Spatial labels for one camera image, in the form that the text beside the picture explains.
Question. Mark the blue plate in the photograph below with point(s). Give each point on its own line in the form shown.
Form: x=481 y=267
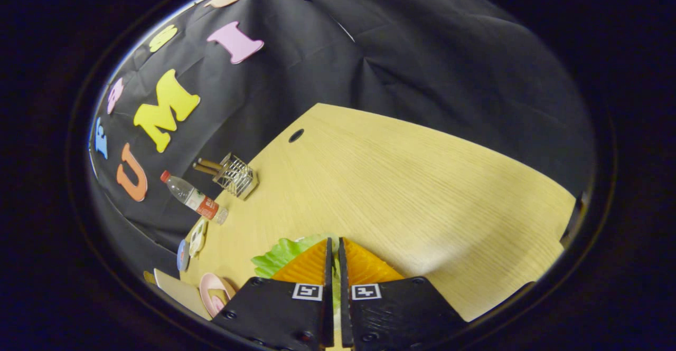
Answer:
x=182 y=256

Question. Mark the clear plastic water bottle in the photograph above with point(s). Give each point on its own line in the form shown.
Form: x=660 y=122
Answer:
x=193 y=198

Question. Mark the green lettuce leaf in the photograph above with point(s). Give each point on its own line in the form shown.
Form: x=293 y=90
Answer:
x=280 y=253

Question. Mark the white toaster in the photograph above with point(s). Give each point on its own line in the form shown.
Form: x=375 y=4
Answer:
x=182 y=293

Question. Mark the black backdrop cloth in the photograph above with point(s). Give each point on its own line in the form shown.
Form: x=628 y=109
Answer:
x=422 y=50

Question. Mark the pink plate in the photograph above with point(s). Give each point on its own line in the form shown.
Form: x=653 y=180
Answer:
x=208 y=293

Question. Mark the white divided condiment tray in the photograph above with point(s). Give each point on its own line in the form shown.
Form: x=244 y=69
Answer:
x=198 y=237

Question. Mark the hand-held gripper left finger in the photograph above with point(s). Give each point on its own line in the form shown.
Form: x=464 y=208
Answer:
x=274 y=314

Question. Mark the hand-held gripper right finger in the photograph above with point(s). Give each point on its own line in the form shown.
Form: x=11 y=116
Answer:
x=401 y=309

